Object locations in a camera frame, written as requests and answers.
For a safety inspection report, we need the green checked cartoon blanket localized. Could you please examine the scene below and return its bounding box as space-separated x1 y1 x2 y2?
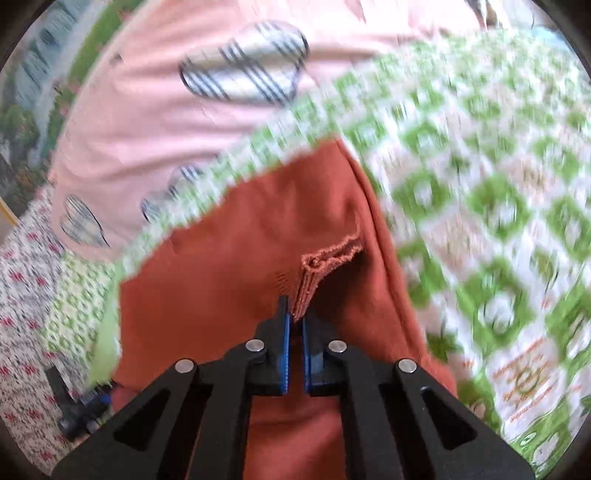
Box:
88 34 591 480

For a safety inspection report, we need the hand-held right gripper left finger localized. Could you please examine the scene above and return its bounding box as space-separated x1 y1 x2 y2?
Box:
51 296 290 480

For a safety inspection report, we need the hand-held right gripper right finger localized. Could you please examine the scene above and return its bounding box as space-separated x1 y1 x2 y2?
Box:
302 306 537 480

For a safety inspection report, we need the framed landscape wall painting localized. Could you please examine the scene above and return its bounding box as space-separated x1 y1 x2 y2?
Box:
0 0 148 227

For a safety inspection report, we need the pink pillow with plaid hearts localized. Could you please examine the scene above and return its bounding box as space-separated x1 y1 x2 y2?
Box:
48 0 490 261

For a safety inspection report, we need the green checked pillow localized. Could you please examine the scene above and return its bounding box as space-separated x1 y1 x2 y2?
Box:
41 251 117 370

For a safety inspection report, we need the rust orange knit garment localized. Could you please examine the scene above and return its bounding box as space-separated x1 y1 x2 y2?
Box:
113 136 459 480

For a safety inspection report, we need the white floral bed sheet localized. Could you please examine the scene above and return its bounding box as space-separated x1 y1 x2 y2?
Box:
0 185 116 476

